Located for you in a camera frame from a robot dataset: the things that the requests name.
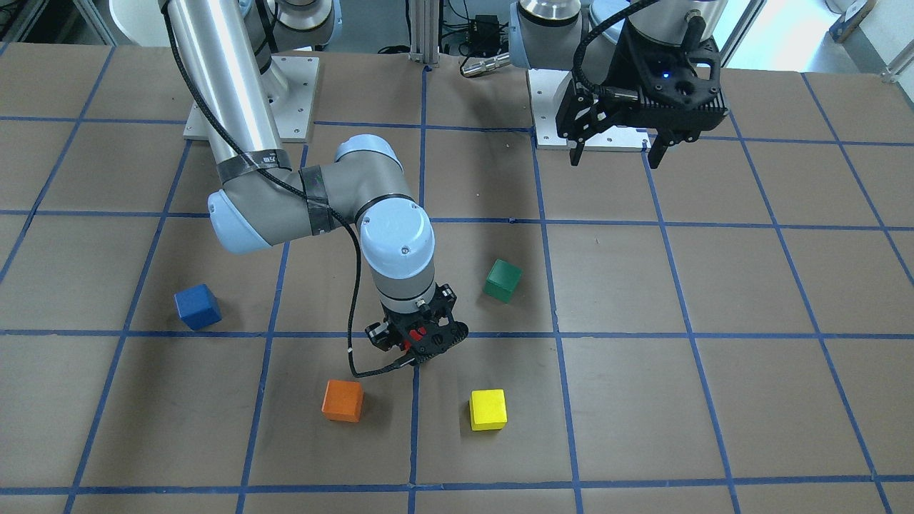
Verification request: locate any green wooden block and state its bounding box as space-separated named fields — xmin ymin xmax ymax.
xmin=483 ymin=259 xmax=523 ymax=303

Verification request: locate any orange wooden block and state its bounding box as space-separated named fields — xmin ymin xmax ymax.
xmin=322 ymin=378 xmax=363 ymax=423

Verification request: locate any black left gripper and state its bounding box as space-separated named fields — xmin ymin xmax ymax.
xmin=556 ymin=68 xmax=702 ymax=170

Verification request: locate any blue wooden block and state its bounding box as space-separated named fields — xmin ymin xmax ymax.
xmin=174 ymin=283 xmax=223 ymax=331

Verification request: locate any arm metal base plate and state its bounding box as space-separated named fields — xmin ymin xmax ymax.
xmin=200 ymin=55 xmax=320 ymax=147
xmin=527 ymin=68 xmax=651 ymax=152

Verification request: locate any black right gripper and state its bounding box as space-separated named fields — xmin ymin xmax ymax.
xmin=365 ymin=307 xmax=447 ymax=358

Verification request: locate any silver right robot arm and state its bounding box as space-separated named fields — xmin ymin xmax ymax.
xmin=158 ymin=1 xmax=468 ymax=366

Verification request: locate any yellow wooden block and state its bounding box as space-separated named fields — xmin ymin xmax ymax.
xmin=469 ymin=388 xmax=507 ymax=430

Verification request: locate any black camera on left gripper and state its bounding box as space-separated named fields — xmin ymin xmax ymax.
xmin=620 ymin=26 xmax=728 ymax=133

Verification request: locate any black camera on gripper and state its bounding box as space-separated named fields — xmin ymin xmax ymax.
xmin=620 ymin=26 xmax=728 ymax=133
xmin=406 ymin=284 xmax=469 ymax=366

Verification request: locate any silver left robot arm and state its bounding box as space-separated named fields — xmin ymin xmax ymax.
xmin=461 ymin=1 xmax=729 ymax=169

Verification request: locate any red wooden block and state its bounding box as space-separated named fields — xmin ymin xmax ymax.
xmin=404 ymin=326 xmax=427 ymax=349

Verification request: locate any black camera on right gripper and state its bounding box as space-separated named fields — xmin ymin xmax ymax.
xmin=406 ymin=284 xmax=469 ymax=366

